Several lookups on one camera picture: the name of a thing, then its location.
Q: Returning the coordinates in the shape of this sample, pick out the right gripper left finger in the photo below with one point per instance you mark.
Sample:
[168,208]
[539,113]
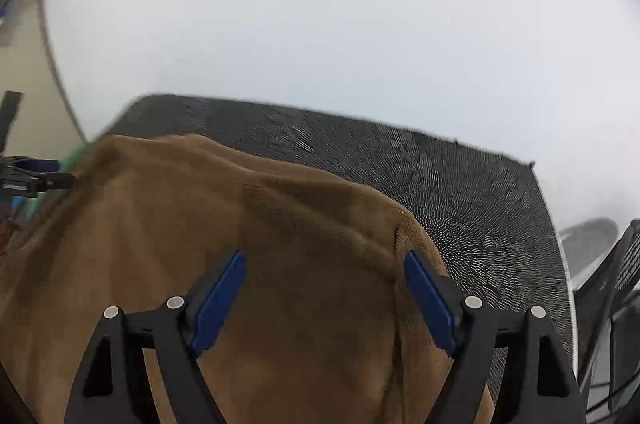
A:
[112,384]

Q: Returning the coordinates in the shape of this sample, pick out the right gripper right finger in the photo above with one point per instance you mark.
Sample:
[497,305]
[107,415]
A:
[538,385]

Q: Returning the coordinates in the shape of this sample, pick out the brown fleece garment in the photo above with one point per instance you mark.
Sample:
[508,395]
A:
[324,329]

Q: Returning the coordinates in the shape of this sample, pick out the black mesh chair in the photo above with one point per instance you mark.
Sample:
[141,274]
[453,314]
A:
[607,308]

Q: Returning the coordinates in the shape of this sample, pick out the black patterned table cloth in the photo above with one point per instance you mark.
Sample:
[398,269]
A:
[483,211]

